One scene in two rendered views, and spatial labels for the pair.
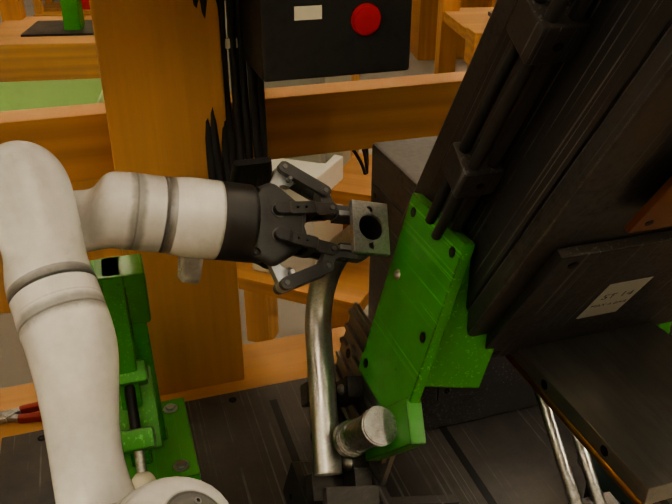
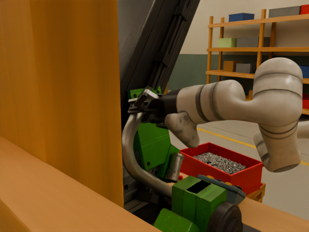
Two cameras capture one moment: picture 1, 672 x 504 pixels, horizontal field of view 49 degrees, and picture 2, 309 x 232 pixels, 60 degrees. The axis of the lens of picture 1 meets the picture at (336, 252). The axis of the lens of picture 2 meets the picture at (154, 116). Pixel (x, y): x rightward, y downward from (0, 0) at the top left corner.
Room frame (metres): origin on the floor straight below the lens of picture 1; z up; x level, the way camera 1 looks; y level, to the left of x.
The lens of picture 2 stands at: (0.95, 0.53, 1.37)
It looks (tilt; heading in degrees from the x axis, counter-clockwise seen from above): 14 degrees down; 241
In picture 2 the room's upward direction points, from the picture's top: straight up
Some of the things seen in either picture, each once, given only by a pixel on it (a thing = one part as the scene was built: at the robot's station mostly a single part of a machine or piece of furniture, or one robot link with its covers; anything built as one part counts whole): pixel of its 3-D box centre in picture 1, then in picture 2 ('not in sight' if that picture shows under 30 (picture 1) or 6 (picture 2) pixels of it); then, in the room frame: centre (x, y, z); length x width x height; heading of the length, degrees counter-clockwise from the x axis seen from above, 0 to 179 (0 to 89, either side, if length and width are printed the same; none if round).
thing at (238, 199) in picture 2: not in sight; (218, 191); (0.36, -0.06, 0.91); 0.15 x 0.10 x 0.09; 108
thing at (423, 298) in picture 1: (439, 308); (143, 124); (0.62, -0.10, 1.17); 0.13 x 0.12 x 0.20; 108
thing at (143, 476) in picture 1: (141, 465); not in sight; (0.62, 0.22, 0.96); 0.06 x 0.03 x 0.06; 18
